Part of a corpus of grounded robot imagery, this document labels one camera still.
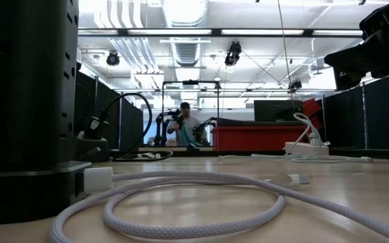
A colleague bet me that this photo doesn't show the white USB cable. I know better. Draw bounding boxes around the white USB cable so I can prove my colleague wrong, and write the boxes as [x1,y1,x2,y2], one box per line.
[217,112,331,161]
[49,166,389,243]
[290,154,375,164]

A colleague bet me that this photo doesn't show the white power strip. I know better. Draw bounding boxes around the white power strip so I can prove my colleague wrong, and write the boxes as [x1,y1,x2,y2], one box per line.
[284,141,330,157]

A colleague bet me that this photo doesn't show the black USB cable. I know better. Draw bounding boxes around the black USB cable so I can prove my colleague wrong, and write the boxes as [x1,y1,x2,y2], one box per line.
[98,92,174,162]

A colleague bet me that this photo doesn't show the small black plug adapter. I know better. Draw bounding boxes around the small black plug adapter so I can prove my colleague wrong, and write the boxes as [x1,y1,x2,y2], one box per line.
[84,115,110,140]

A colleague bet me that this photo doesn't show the black desktop charging hub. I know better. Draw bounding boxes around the black desktop charging hub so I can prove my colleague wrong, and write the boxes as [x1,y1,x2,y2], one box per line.
[74,134,111,163]

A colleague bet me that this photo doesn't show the black partition panel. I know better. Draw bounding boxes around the black partition panel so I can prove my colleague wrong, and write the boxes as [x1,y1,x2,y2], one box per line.
[95,76,122,151]
[119,96,145,151]
[322,86,366,149]
[74,62,97,136]
[363,73,389,150]

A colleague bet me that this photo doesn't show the red shelf rack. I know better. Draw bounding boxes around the red shelf rack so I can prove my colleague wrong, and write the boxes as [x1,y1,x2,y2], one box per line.
[302,97,324,142]

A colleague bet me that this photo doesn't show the black monitor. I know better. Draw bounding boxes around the black monitor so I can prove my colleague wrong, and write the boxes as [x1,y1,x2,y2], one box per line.
[253,99,305,122]

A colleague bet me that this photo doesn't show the dark grey bin lid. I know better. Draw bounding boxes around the dark grey bin lid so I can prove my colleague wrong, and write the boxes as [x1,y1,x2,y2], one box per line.
[216,116,305,127]

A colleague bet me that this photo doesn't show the black overhead rig beam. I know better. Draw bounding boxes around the black overhead rig beam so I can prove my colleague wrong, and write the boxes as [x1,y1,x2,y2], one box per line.
[78,27,364,38]

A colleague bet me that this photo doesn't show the person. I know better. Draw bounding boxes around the person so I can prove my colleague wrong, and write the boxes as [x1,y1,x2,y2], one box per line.
[166,101,209,146]

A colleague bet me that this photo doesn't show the teal cloth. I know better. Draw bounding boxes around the teal cloth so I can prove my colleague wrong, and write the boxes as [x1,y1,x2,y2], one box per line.
[180,126,209,147]

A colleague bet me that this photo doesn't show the beige wooden desk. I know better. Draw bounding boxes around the beige wooden desk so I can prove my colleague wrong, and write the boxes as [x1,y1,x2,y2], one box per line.
[136,144,215,152]

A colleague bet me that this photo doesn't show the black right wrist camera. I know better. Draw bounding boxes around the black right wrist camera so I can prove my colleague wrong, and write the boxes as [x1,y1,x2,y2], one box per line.
[359,0,389,38]

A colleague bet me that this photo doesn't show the black aluminium table frame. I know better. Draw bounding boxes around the black aluminium table frame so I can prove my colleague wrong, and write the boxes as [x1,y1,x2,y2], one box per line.
[108,147,389,161]

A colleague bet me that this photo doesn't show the black background rig frame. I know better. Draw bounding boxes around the black background rig frame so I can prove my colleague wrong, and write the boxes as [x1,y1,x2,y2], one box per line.
[161,79,220,128]

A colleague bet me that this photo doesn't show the silver ceiling air duct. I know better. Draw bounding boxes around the silver ceiling air duct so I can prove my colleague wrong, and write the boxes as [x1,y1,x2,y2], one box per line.
[163,0,212,68]

